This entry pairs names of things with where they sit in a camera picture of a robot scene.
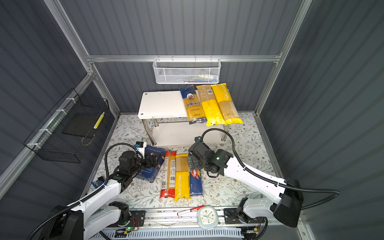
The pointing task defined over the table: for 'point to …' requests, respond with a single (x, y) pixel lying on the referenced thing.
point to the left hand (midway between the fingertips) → (154, 153)
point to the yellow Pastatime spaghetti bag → (182, 179)
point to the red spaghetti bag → (168, 189)
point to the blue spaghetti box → (196, 182)
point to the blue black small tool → (99, 181)
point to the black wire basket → (67, 132)
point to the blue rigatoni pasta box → (149, 174)
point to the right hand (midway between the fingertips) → (198, 160)
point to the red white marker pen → (188, 210)
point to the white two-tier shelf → (167, 123)
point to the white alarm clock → (207, 217)
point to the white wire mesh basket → (186, 71)
